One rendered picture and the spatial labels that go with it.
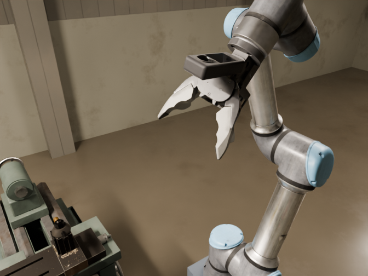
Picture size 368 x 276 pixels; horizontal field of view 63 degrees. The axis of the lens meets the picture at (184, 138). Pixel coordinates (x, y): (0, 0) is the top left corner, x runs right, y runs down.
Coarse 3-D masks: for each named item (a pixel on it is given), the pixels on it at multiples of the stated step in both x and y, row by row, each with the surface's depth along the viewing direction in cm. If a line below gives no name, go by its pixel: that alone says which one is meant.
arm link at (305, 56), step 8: (304, 24) 56; (312, 24) 58; (296, 32) 56; (304, 32) 57; (312, 32) 58; (280, 40) 58; (288, 40) 58; (296, 40) 58; (304, 40) 58; (312, 40) 59; (280, 48) 62; (288, 48) 60; (296, 48) 60; (304, 48) 60; (312, 48) 61; (288, 56) 64; (296, 56) 62; (304, 56) 62; (312, 56) 63
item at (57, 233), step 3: (54, 225) 132; (66, 225) 132; (69, 225) 134; (54, 228) 130; (63, 228) 130; (66, 228) 131; (69, 228) 133; (51, 231) 132; (54, 231) 130; (57, 231) 129; (60, 231) 130; (66, 231) 131; (69, 231) 132; (54, 234) 130; (57, 234) 129; (60, 234) 130; (57, 237) 130
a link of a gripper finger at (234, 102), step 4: (236, 92) 51; (232, 96) 51; (236, 96) 51; (228, 100) 52; (232, 100) 51; (236, 100) 51; (228, 104) 51; (232, 104) 51; (236, 104) 51; (240, 104) 52; (232, 108) 51; (236, 108) 51; (240, 108) 52; (232, 112) 51; (236, 112) 51; (232, 116) 51; (236, 116) 50; (232, 120) 51; (232, 124) 50; (232, 128) 51
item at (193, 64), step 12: (192, 60) 46; (204, 60) 46; (216, 60) 49; (228, 60) 50; (240, 60) 52; (192, 72) 47; (204, 72) 46; (216, 72) 48; (228, 72) 50; (240, 72) 53
